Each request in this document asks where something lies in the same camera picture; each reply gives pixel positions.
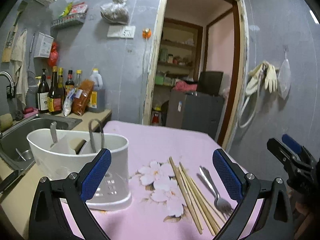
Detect steel fork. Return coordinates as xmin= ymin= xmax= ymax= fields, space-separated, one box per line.
xmin=199 ymin=166 xmax=234 ymax=220

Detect white plastic utensil caddy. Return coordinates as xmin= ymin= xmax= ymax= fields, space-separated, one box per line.
xmin=27 ymin=128 xmax=132 ymax=211

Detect steel bowl in sink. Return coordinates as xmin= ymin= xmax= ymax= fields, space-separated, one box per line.
xmin=15 ymin=148 xmax=34 ymax=161

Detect clear hanging plastic bag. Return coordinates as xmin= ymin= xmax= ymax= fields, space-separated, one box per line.
xmin=278 ymin=51 xmax=291 ymax=100

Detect cream rubber gloves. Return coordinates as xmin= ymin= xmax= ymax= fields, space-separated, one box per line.
xmin=245 ymin=61 xmax=278 ymax=96

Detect stainless steel sink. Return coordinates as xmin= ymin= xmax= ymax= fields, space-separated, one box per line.
xmin=0 ymin=114 xmax=83 ymax=172

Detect steel tongs in caddy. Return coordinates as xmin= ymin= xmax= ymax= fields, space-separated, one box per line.
xmin=88 ymin=119 xmax=105 ymax=153

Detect pink floral tablecloth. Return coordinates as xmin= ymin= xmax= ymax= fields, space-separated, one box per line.
xmin=93 ymin=121 xmax=229 ymax=239

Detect dark grey cabinet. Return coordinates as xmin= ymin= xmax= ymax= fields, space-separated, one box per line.
xmin=165 ymin=90 xmax=224 ymax=139

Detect yellow sponge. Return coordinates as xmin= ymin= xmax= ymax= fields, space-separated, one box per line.
xmin=0 ymin=113 xmax=13 ymax=132

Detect pink soap dish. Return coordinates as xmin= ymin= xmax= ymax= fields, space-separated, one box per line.
xmin=23 ymin=107 xmax=39 ymax=119

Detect black monitor box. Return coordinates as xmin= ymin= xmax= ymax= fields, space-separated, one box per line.
xmin=197 ymin=71 xmax=223 ymax=96

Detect white seasoning bag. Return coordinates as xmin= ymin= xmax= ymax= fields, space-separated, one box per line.
xmin=63 ymin=88 xmax=75 ymax=116

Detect dark sauce bottle yellow cap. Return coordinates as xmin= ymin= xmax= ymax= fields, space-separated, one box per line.
xmin=48 ymin=66 xmax=62 ymax=115

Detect orange spice bag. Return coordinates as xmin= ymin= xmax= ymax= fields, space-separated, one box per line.
xmin=72 ymin=79 xmax=95 ymax=115

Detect pink cloth on cabinet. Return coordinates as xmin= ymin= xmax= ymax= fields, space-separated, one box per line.
xmin=173 ymin=80 xmax=197 ymax=92

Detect chrome faucet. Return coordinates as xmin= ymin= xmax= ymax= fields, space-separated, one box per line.
xmin=0 ymin=71 xmax=16 ymax=100

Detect soy sauce bottle red label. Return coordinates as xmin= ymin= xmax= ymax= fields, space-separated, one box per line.
xmin=65 ymin=69 xmax=74 ymax=96

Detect clear bottle yellow cap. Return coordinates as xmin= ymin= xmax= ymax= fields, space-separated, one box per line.
xmin=74 ymin=69 xmax=82 ymax=89

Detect wooden shelf unit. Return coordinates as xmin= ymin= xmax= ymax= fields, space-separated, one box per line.
xmin=149 ymin=17 xmax=203 ymax=125

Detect red plastic bag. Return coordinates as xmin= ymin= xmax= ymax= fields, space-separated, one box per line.
xmin=47 ymin=41 xmax=59 ymax=67

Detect hanging dirty cloth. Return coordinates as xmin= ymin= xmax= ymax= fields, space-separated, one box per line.
xmin=10 ymin=29 xmax=29 ymax=108

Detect white hose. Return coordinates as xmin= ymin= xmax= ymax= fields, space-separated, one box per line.
xmin=237 ymin=74 xmax=263 ymax=129

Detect wooden door frame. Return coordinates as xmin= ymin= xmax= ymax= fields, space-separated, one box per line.
xmin=139 ymin=0 xmax=251 ymax=150

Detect steel utensil handle in caddy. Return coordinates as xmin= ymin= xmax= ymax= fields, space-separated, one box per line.
xmin=50 ymin=121 xmax=57 ymax=144

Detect white utensil box on wall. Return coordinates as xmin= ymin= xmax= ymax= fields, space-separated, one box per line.
xmin=34 ymin=32 xmax=54 ymax=59

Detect orange wall hook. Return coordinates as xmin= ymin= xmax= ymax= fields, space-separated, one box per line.
xmin=142 ymin=28 xmax=152 ymax=40

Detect grey wall shelf basket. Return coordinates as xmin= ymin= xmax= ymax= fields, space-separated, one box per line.
xmin=51 ymin=13 xmax=86 ymax=29

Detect white wall socket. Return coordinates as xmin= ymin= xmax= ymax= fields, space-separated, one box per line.
xmin=107 ymin=25 xmax=136 ymax=39

